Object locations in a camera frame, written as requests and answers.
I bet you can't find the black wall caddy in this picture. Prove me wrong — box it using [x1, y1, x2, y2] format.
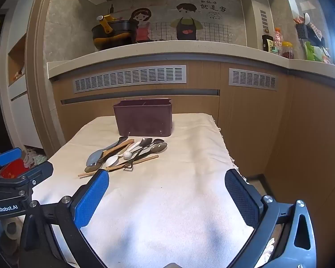
[296, 22, 309, 40]

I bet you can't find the cartoon wall sticker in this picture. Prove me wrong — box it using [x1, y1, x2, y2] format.
[128, 0, 233, 43]

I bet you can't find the green packet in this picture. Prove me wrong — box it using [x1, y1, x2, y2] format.
[304, 41, 326, 61]

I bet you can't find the jar with yellow lid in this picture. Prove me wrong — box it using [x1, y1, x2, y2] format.
[281, 41, 293, 60]

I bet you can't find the crumpled patterned cloth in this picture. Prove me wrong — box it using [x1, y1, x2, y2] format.
[23, 149, 48, 168]

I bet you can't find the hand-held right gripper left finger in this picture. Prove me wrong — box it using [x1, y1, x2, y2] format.
[19, 169, 110, 268]

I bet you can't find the wooden spoon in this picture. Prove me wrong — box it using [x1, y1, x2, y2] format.
[102, 139, 135, 157]

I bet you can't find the wooden chopstick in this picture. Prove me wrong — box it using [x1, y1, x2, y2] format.
[78, 155, 159, 177]
[105, 156, 159, 171]

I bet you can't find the dark sauce bottle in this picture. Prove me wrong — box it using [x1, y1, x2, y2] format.
[262, 33, 274, 52]

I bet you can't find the kitchen counter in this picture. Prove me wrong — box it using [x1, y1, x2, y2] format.
[47, 40, 335, 81]

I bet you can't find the short grey vent grille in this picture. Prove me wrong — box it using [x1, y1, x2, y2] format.
[228, 68, 278, 91]

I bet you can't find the paper roll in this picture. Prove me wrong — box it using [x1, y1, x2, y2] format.
[1, 216, 24, 242]

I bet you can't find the red packet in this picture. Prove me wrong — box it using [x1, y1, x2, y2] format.
[0, 159, 25, 179]

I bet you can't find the maroon plastic utensil holder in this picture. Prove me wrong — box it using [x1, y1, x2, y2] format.
[113, 98, 174, 137]

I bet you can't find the black pot with yellow handles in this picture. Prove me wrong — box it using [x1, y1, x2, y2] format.
[92, 14, 138, 51]

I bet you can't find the blue-grey spoon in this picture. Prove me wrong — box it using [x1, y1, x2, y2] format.
[86, 136, 129, 167]

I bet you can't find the long grey vent grille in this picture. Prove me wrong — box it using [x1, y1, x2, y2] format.
[73, 65, 187, 92]

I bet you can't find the white plastic spoon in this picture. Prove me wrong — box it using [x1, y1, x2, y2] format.
[105, 142, 141, 168]

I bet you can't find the translucent grey spoon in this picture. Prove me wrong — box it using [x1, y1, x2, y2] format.
[84, 160, 107, 174]

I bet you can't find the white cloth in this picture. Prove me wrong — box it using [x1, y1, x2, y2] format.
[46, 113, 275, 268]

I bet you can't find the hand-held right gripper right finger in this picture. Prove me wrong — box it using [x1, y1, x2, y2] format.
[224, 169, 318, 268]

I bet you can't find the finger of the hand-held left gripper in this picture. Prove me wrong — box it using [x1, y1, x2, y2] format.
[20, 160, 54, 187]
[0, 147, 23, 177]

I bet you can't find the orange capped bottle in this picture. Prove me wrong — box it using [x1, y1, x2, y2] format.
[274, 28, 284, 55]

